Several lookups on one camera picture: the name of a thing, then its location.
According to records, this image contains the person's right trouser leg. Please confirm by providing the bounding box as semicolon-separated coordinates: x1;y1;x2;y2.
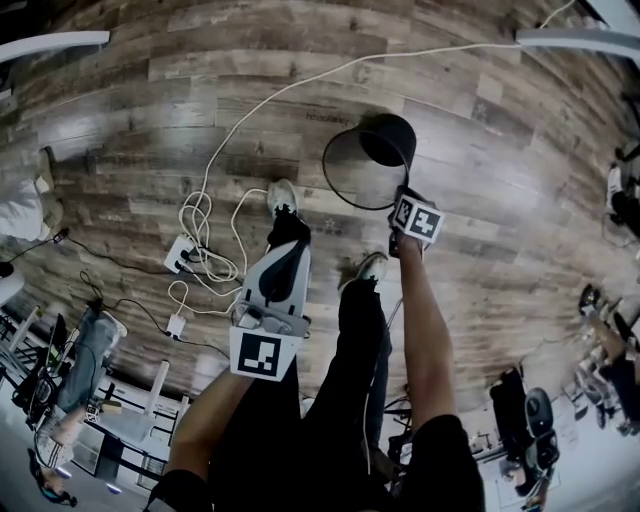
299;279;401;512

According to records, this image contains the long white cable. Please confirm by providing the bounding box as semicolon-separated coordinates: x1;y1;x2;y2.
178;0;579;264

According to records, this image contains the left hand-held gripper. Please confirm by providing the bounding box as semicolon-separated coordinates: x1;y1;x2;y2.
228;239;313;384

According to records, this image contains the person's left white shoe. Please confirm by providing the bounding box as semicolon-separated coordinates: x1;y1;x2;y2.
266;178;300;217

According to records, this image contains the black mesh wastebasket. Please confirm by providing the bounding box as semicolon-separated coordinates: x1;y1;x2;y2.
321;113;418;212

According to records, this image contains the person's white shoe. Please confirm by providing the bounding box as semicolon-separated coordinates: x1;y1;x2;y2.
338;251;391;294
266;178;300;217

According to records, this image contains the person's trouser leg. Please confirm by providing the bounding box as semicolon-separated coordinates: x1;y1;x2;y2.
209;208;324;512
299;279;401;512

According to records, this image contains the white looped charger cable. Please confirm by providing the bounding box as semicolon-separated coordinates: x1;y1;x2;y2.
167;187;271;321

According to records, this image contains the person's right white shoe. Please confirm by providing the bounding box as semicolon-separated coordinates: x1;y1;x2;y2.
338;251;391;294

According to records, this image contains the person's right forearm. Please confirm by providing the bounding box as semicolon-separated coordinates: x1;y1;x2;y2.
396;234;457;432

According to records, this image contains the white power strip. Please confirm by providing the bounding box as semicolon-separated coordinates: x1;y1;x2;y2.
163;233;202;276

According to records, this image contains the person's black shirt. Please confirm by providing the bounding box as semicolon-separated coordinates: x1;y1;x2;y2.
147;413;487;512

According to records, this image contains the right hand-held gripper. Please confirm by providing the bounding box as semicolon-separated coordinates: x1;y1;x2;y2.
387;184;447;260

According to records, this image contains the white table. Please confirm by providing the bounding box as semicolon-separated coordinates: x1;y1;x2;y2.
82;358;194;454

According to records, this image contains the black office chair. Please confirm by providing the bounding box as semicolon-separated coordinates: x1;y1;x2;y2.
518;387;562;497

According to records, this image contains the black floor cable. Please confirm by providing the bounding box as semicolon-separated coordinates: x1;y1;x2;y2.
52;227;174;277

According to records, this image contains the person's left trouser leg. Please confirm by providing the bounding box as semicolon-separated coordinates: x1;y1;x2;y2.
209;208;324;512

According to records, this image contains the person's left forearm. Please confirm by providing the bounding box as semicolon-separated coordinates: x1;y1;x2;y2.
168;369;257;482

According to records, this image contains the white table leg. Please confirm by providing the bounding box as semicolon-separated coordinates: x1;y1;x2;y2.
514;27;640;62
0;30;112;65

